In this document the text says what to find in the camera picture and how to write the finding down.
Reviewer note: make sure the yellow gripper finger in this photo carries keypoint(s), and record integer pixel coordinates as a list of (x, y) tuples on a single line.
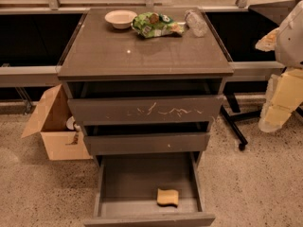
[(272, 119), (268, 42)]

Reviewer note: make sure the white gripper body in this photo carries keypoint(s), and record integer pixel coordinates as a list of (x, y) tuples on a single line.
[(291, 43)]

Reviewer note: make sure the yellow sponge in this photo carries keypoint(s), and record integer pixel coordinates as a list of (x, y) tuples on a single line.
[(167, 197)]

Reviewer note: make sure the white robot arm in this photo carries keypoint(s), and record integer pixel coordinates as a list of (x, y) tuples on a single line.
[(289, 45)]

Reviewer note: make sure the grey middle drawer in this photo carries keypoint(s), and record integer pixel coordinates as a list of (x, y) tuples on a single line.
[(146, 143)]

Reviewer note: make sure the grey drawer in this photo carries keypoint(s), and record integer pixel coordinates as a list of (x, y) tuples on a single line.
[(146, 143), (127, 192), (145, 110)]

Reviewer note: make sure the grey top drawer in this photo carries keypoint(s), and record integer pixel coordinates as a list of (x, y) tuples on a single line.
[(145, 110)]

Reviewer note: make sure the grey drawer cabinet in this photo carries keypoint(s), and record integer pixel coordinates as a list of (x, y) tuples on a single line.
[(104, 62)]

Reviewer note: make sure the grey bottom drawer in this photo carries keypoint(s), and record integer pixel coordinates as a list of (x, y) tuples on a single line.
[(127, 192)]

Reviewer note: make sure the black rolling table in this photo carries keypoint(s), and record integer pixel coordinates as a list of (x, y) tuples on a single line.
[(252, 68)]

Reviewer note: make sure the clear plastic bottle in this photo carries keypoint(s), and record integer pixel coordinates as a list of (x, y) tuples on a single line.
[(196, 22)]

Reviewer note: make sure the green chip bag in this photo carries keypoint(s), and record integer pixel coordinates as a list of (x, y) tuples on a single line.
[(153, 24)]

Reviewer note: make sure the white bowl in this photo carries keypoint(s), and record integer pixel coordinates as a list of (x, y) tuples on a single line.
[(120, 19)]

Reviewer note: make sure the white cup in box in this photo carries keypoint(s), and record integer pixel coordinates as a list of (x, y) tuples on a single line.
[(72, 125)]

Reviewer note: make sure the cardboard box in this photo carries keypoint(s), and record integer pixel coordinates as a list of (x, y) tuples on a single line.
[(49, 120)]

